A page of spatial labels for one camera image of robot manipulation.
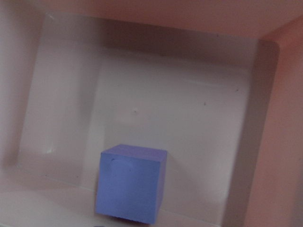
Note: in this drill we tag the purple foam block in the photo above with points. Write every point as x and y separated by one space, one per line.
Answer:
131 183

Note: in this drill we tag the pink plastic bin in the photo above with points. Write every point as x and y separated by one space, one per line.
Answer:
218 84

